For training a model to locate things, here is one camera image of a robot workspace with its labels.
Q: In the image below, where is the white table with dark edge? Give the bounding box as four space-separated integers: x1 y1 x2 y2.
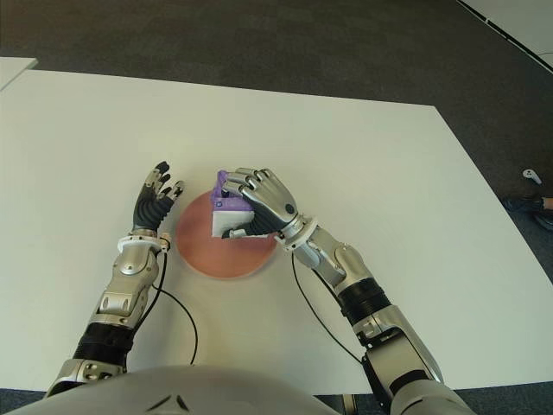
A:
455 0 553 70

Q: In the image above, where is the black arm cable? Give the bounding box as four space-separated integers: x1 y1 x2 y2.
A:
291 252 368 368
142 246 199 367

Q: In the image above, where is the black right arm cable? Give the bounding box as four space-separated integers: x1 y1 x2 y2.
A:
291 252 368 368

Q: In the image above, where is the silver robot torso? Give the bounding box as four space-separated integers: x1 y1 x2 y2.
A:
25 364 329 415

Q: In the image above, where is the white neighbouring table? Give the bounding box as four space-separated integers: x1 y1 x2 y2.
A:
0 55 39 92

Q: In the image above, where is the purple tissue paper pack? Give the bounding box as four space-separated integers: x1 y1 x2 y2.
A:
210 169 269 241

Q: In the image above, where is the pink round plate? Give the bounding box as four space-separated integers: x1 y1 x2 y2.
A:
175 192 277 280

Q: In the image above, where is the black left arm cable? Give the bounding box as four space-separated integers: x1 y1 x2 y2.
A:
142 246 199 367

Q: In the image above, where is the dark shoe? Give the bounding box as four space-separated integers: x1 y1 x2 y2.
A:
533 211 553 234
503 196 544 214

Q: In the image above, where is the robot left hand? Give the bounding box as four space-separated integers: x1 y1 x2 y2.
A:
131 161 187 237

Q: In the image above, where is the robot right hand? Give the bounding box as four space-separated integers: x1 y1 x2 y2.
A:
220 166 310 241

